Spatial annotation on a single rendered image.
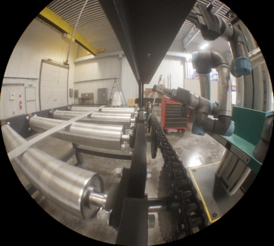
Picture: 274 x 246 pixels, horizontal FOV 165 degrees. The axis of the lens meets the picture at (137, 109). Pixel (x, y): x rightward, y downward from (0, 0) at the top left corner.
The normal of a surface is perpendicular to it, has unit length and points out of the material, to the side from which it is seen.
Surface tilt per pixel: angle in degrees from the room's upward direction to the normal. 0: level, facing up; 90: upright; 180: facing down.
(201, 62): 124
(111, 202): 26
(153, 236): 0
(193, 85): 90
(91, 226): 0
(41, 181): 42
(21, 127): 90
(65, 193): 36
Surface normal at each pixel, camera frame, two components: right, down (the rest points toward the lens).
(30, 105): 1.00, 0.02
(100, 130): -0.04, -0.64
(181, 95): -0.06, 0.06
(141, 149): 0.01, -0.99
